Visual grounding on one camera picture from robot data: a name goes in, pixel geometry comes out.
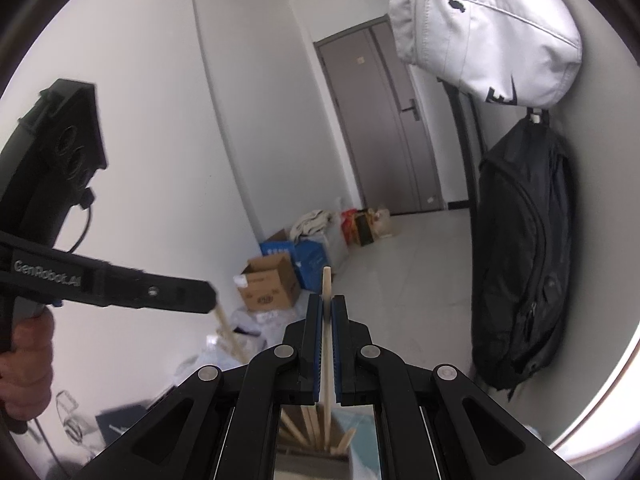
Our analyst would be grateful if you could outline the brown cardboard box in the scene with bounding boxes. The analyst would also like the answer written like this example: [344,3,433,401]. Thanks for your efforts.
[235,252,302,314]

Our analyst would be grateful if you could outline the dark blue flat box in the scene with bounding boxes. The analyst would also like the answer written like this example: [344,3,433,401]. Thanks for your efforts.
[96,400,153,447]

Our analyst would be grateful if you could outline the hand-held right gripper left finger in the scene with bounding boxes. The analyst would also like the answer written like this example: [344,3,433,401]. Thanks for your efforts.
[71,292,322,480]

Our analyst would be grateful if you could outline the white fabric bag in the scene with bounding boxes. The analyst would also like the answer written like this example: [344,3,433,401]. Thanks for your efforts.
[387,0,584,109]

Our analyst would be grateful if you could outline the black backpack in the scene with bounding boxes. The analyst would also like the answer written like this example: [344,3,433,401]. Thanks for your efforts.
[470,109,577,402]

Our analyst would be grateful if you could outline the person's left hand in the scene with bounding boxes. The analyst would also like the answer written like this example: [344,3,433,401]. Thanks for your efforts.
[0,307,56,422]

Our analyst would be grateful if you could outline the beige plastic bag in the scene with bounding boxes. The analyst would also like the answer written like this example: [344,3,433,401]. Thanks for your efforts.
[371,207,402,239]

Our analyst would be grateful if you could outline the grey door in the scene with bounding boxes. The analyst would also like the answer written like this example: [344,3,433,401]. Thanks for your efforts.
[314,16,444,216]

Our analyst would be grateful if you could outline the white divided utensil holder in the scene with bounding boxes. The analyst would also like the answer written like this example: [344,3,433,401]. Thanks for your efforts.
[274,405,377,480]

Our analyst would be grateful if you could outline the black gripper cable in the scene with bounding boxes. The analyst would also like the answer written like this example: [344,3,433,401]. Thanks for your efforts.
[64,187,96,255]

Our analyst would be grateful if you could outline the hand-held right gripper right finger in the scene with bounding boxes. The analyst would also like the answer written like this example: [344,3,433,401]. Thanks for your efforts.
[330,292,585,480]

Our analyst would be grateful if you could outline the clear plastic container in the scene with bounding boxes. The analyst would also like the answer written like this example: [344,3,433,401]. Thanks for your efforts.
[54,389,97,443]

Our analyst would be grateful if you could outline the white cloth bundle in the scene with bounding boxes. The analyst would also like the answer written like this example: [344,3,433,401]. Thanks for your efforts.
[290,208,337,241]

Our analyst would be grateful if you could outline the white plastic bag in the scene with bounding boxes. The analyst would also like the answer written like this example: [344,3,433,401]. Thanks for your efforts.
[231,307,282,352]

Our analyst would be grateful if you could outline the red and yellow bags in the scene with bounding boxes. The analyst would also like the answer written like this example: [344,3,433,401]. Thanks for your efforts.
[341,208,375,247]

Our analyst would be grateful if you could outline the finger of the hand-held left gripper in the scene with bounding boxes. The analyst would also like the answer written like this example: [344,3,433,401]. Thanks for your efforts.
[102,261,219,316]

